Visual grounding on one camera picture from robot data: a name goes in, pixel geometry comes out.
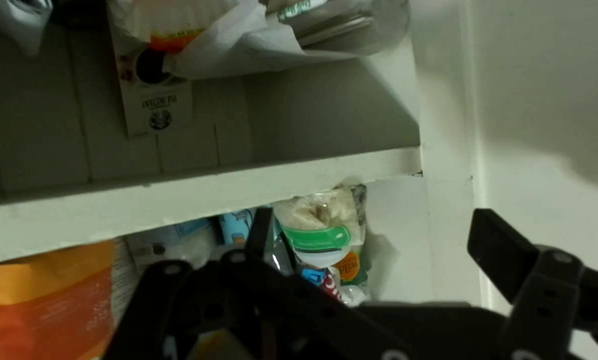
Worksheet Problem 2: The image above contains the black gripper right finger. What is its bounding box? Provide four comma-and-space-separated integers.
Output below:
466, 206, 598, 360

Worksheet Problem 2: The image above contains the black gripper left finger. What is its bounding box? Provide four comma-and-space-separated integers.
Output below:
102, 246, 406, 360

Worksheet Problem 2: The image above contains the white and green packet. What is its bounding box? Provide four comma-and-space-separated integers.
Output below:
271, 183, 375, 308

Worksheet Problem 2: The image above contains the white kitchen cabinet with shelves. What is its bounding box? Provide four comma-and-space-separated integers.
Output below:
0, 0, 494, 360

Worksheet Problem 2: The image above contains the orange bag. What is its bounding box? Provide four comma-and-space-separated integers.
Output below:
0, 239, 125, 360

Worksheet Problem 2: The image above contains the open white cabinet door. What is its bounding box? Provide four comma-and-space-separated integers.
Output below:
471, 0, 598, 316

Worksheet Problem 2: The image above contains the white plastic bag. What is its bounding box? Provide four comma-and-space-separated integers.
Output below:
107, 0, 369, 85

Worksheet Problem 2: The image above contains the clear shiny container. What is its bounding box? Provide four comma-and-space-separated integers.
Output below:
268, 0, 413, 61

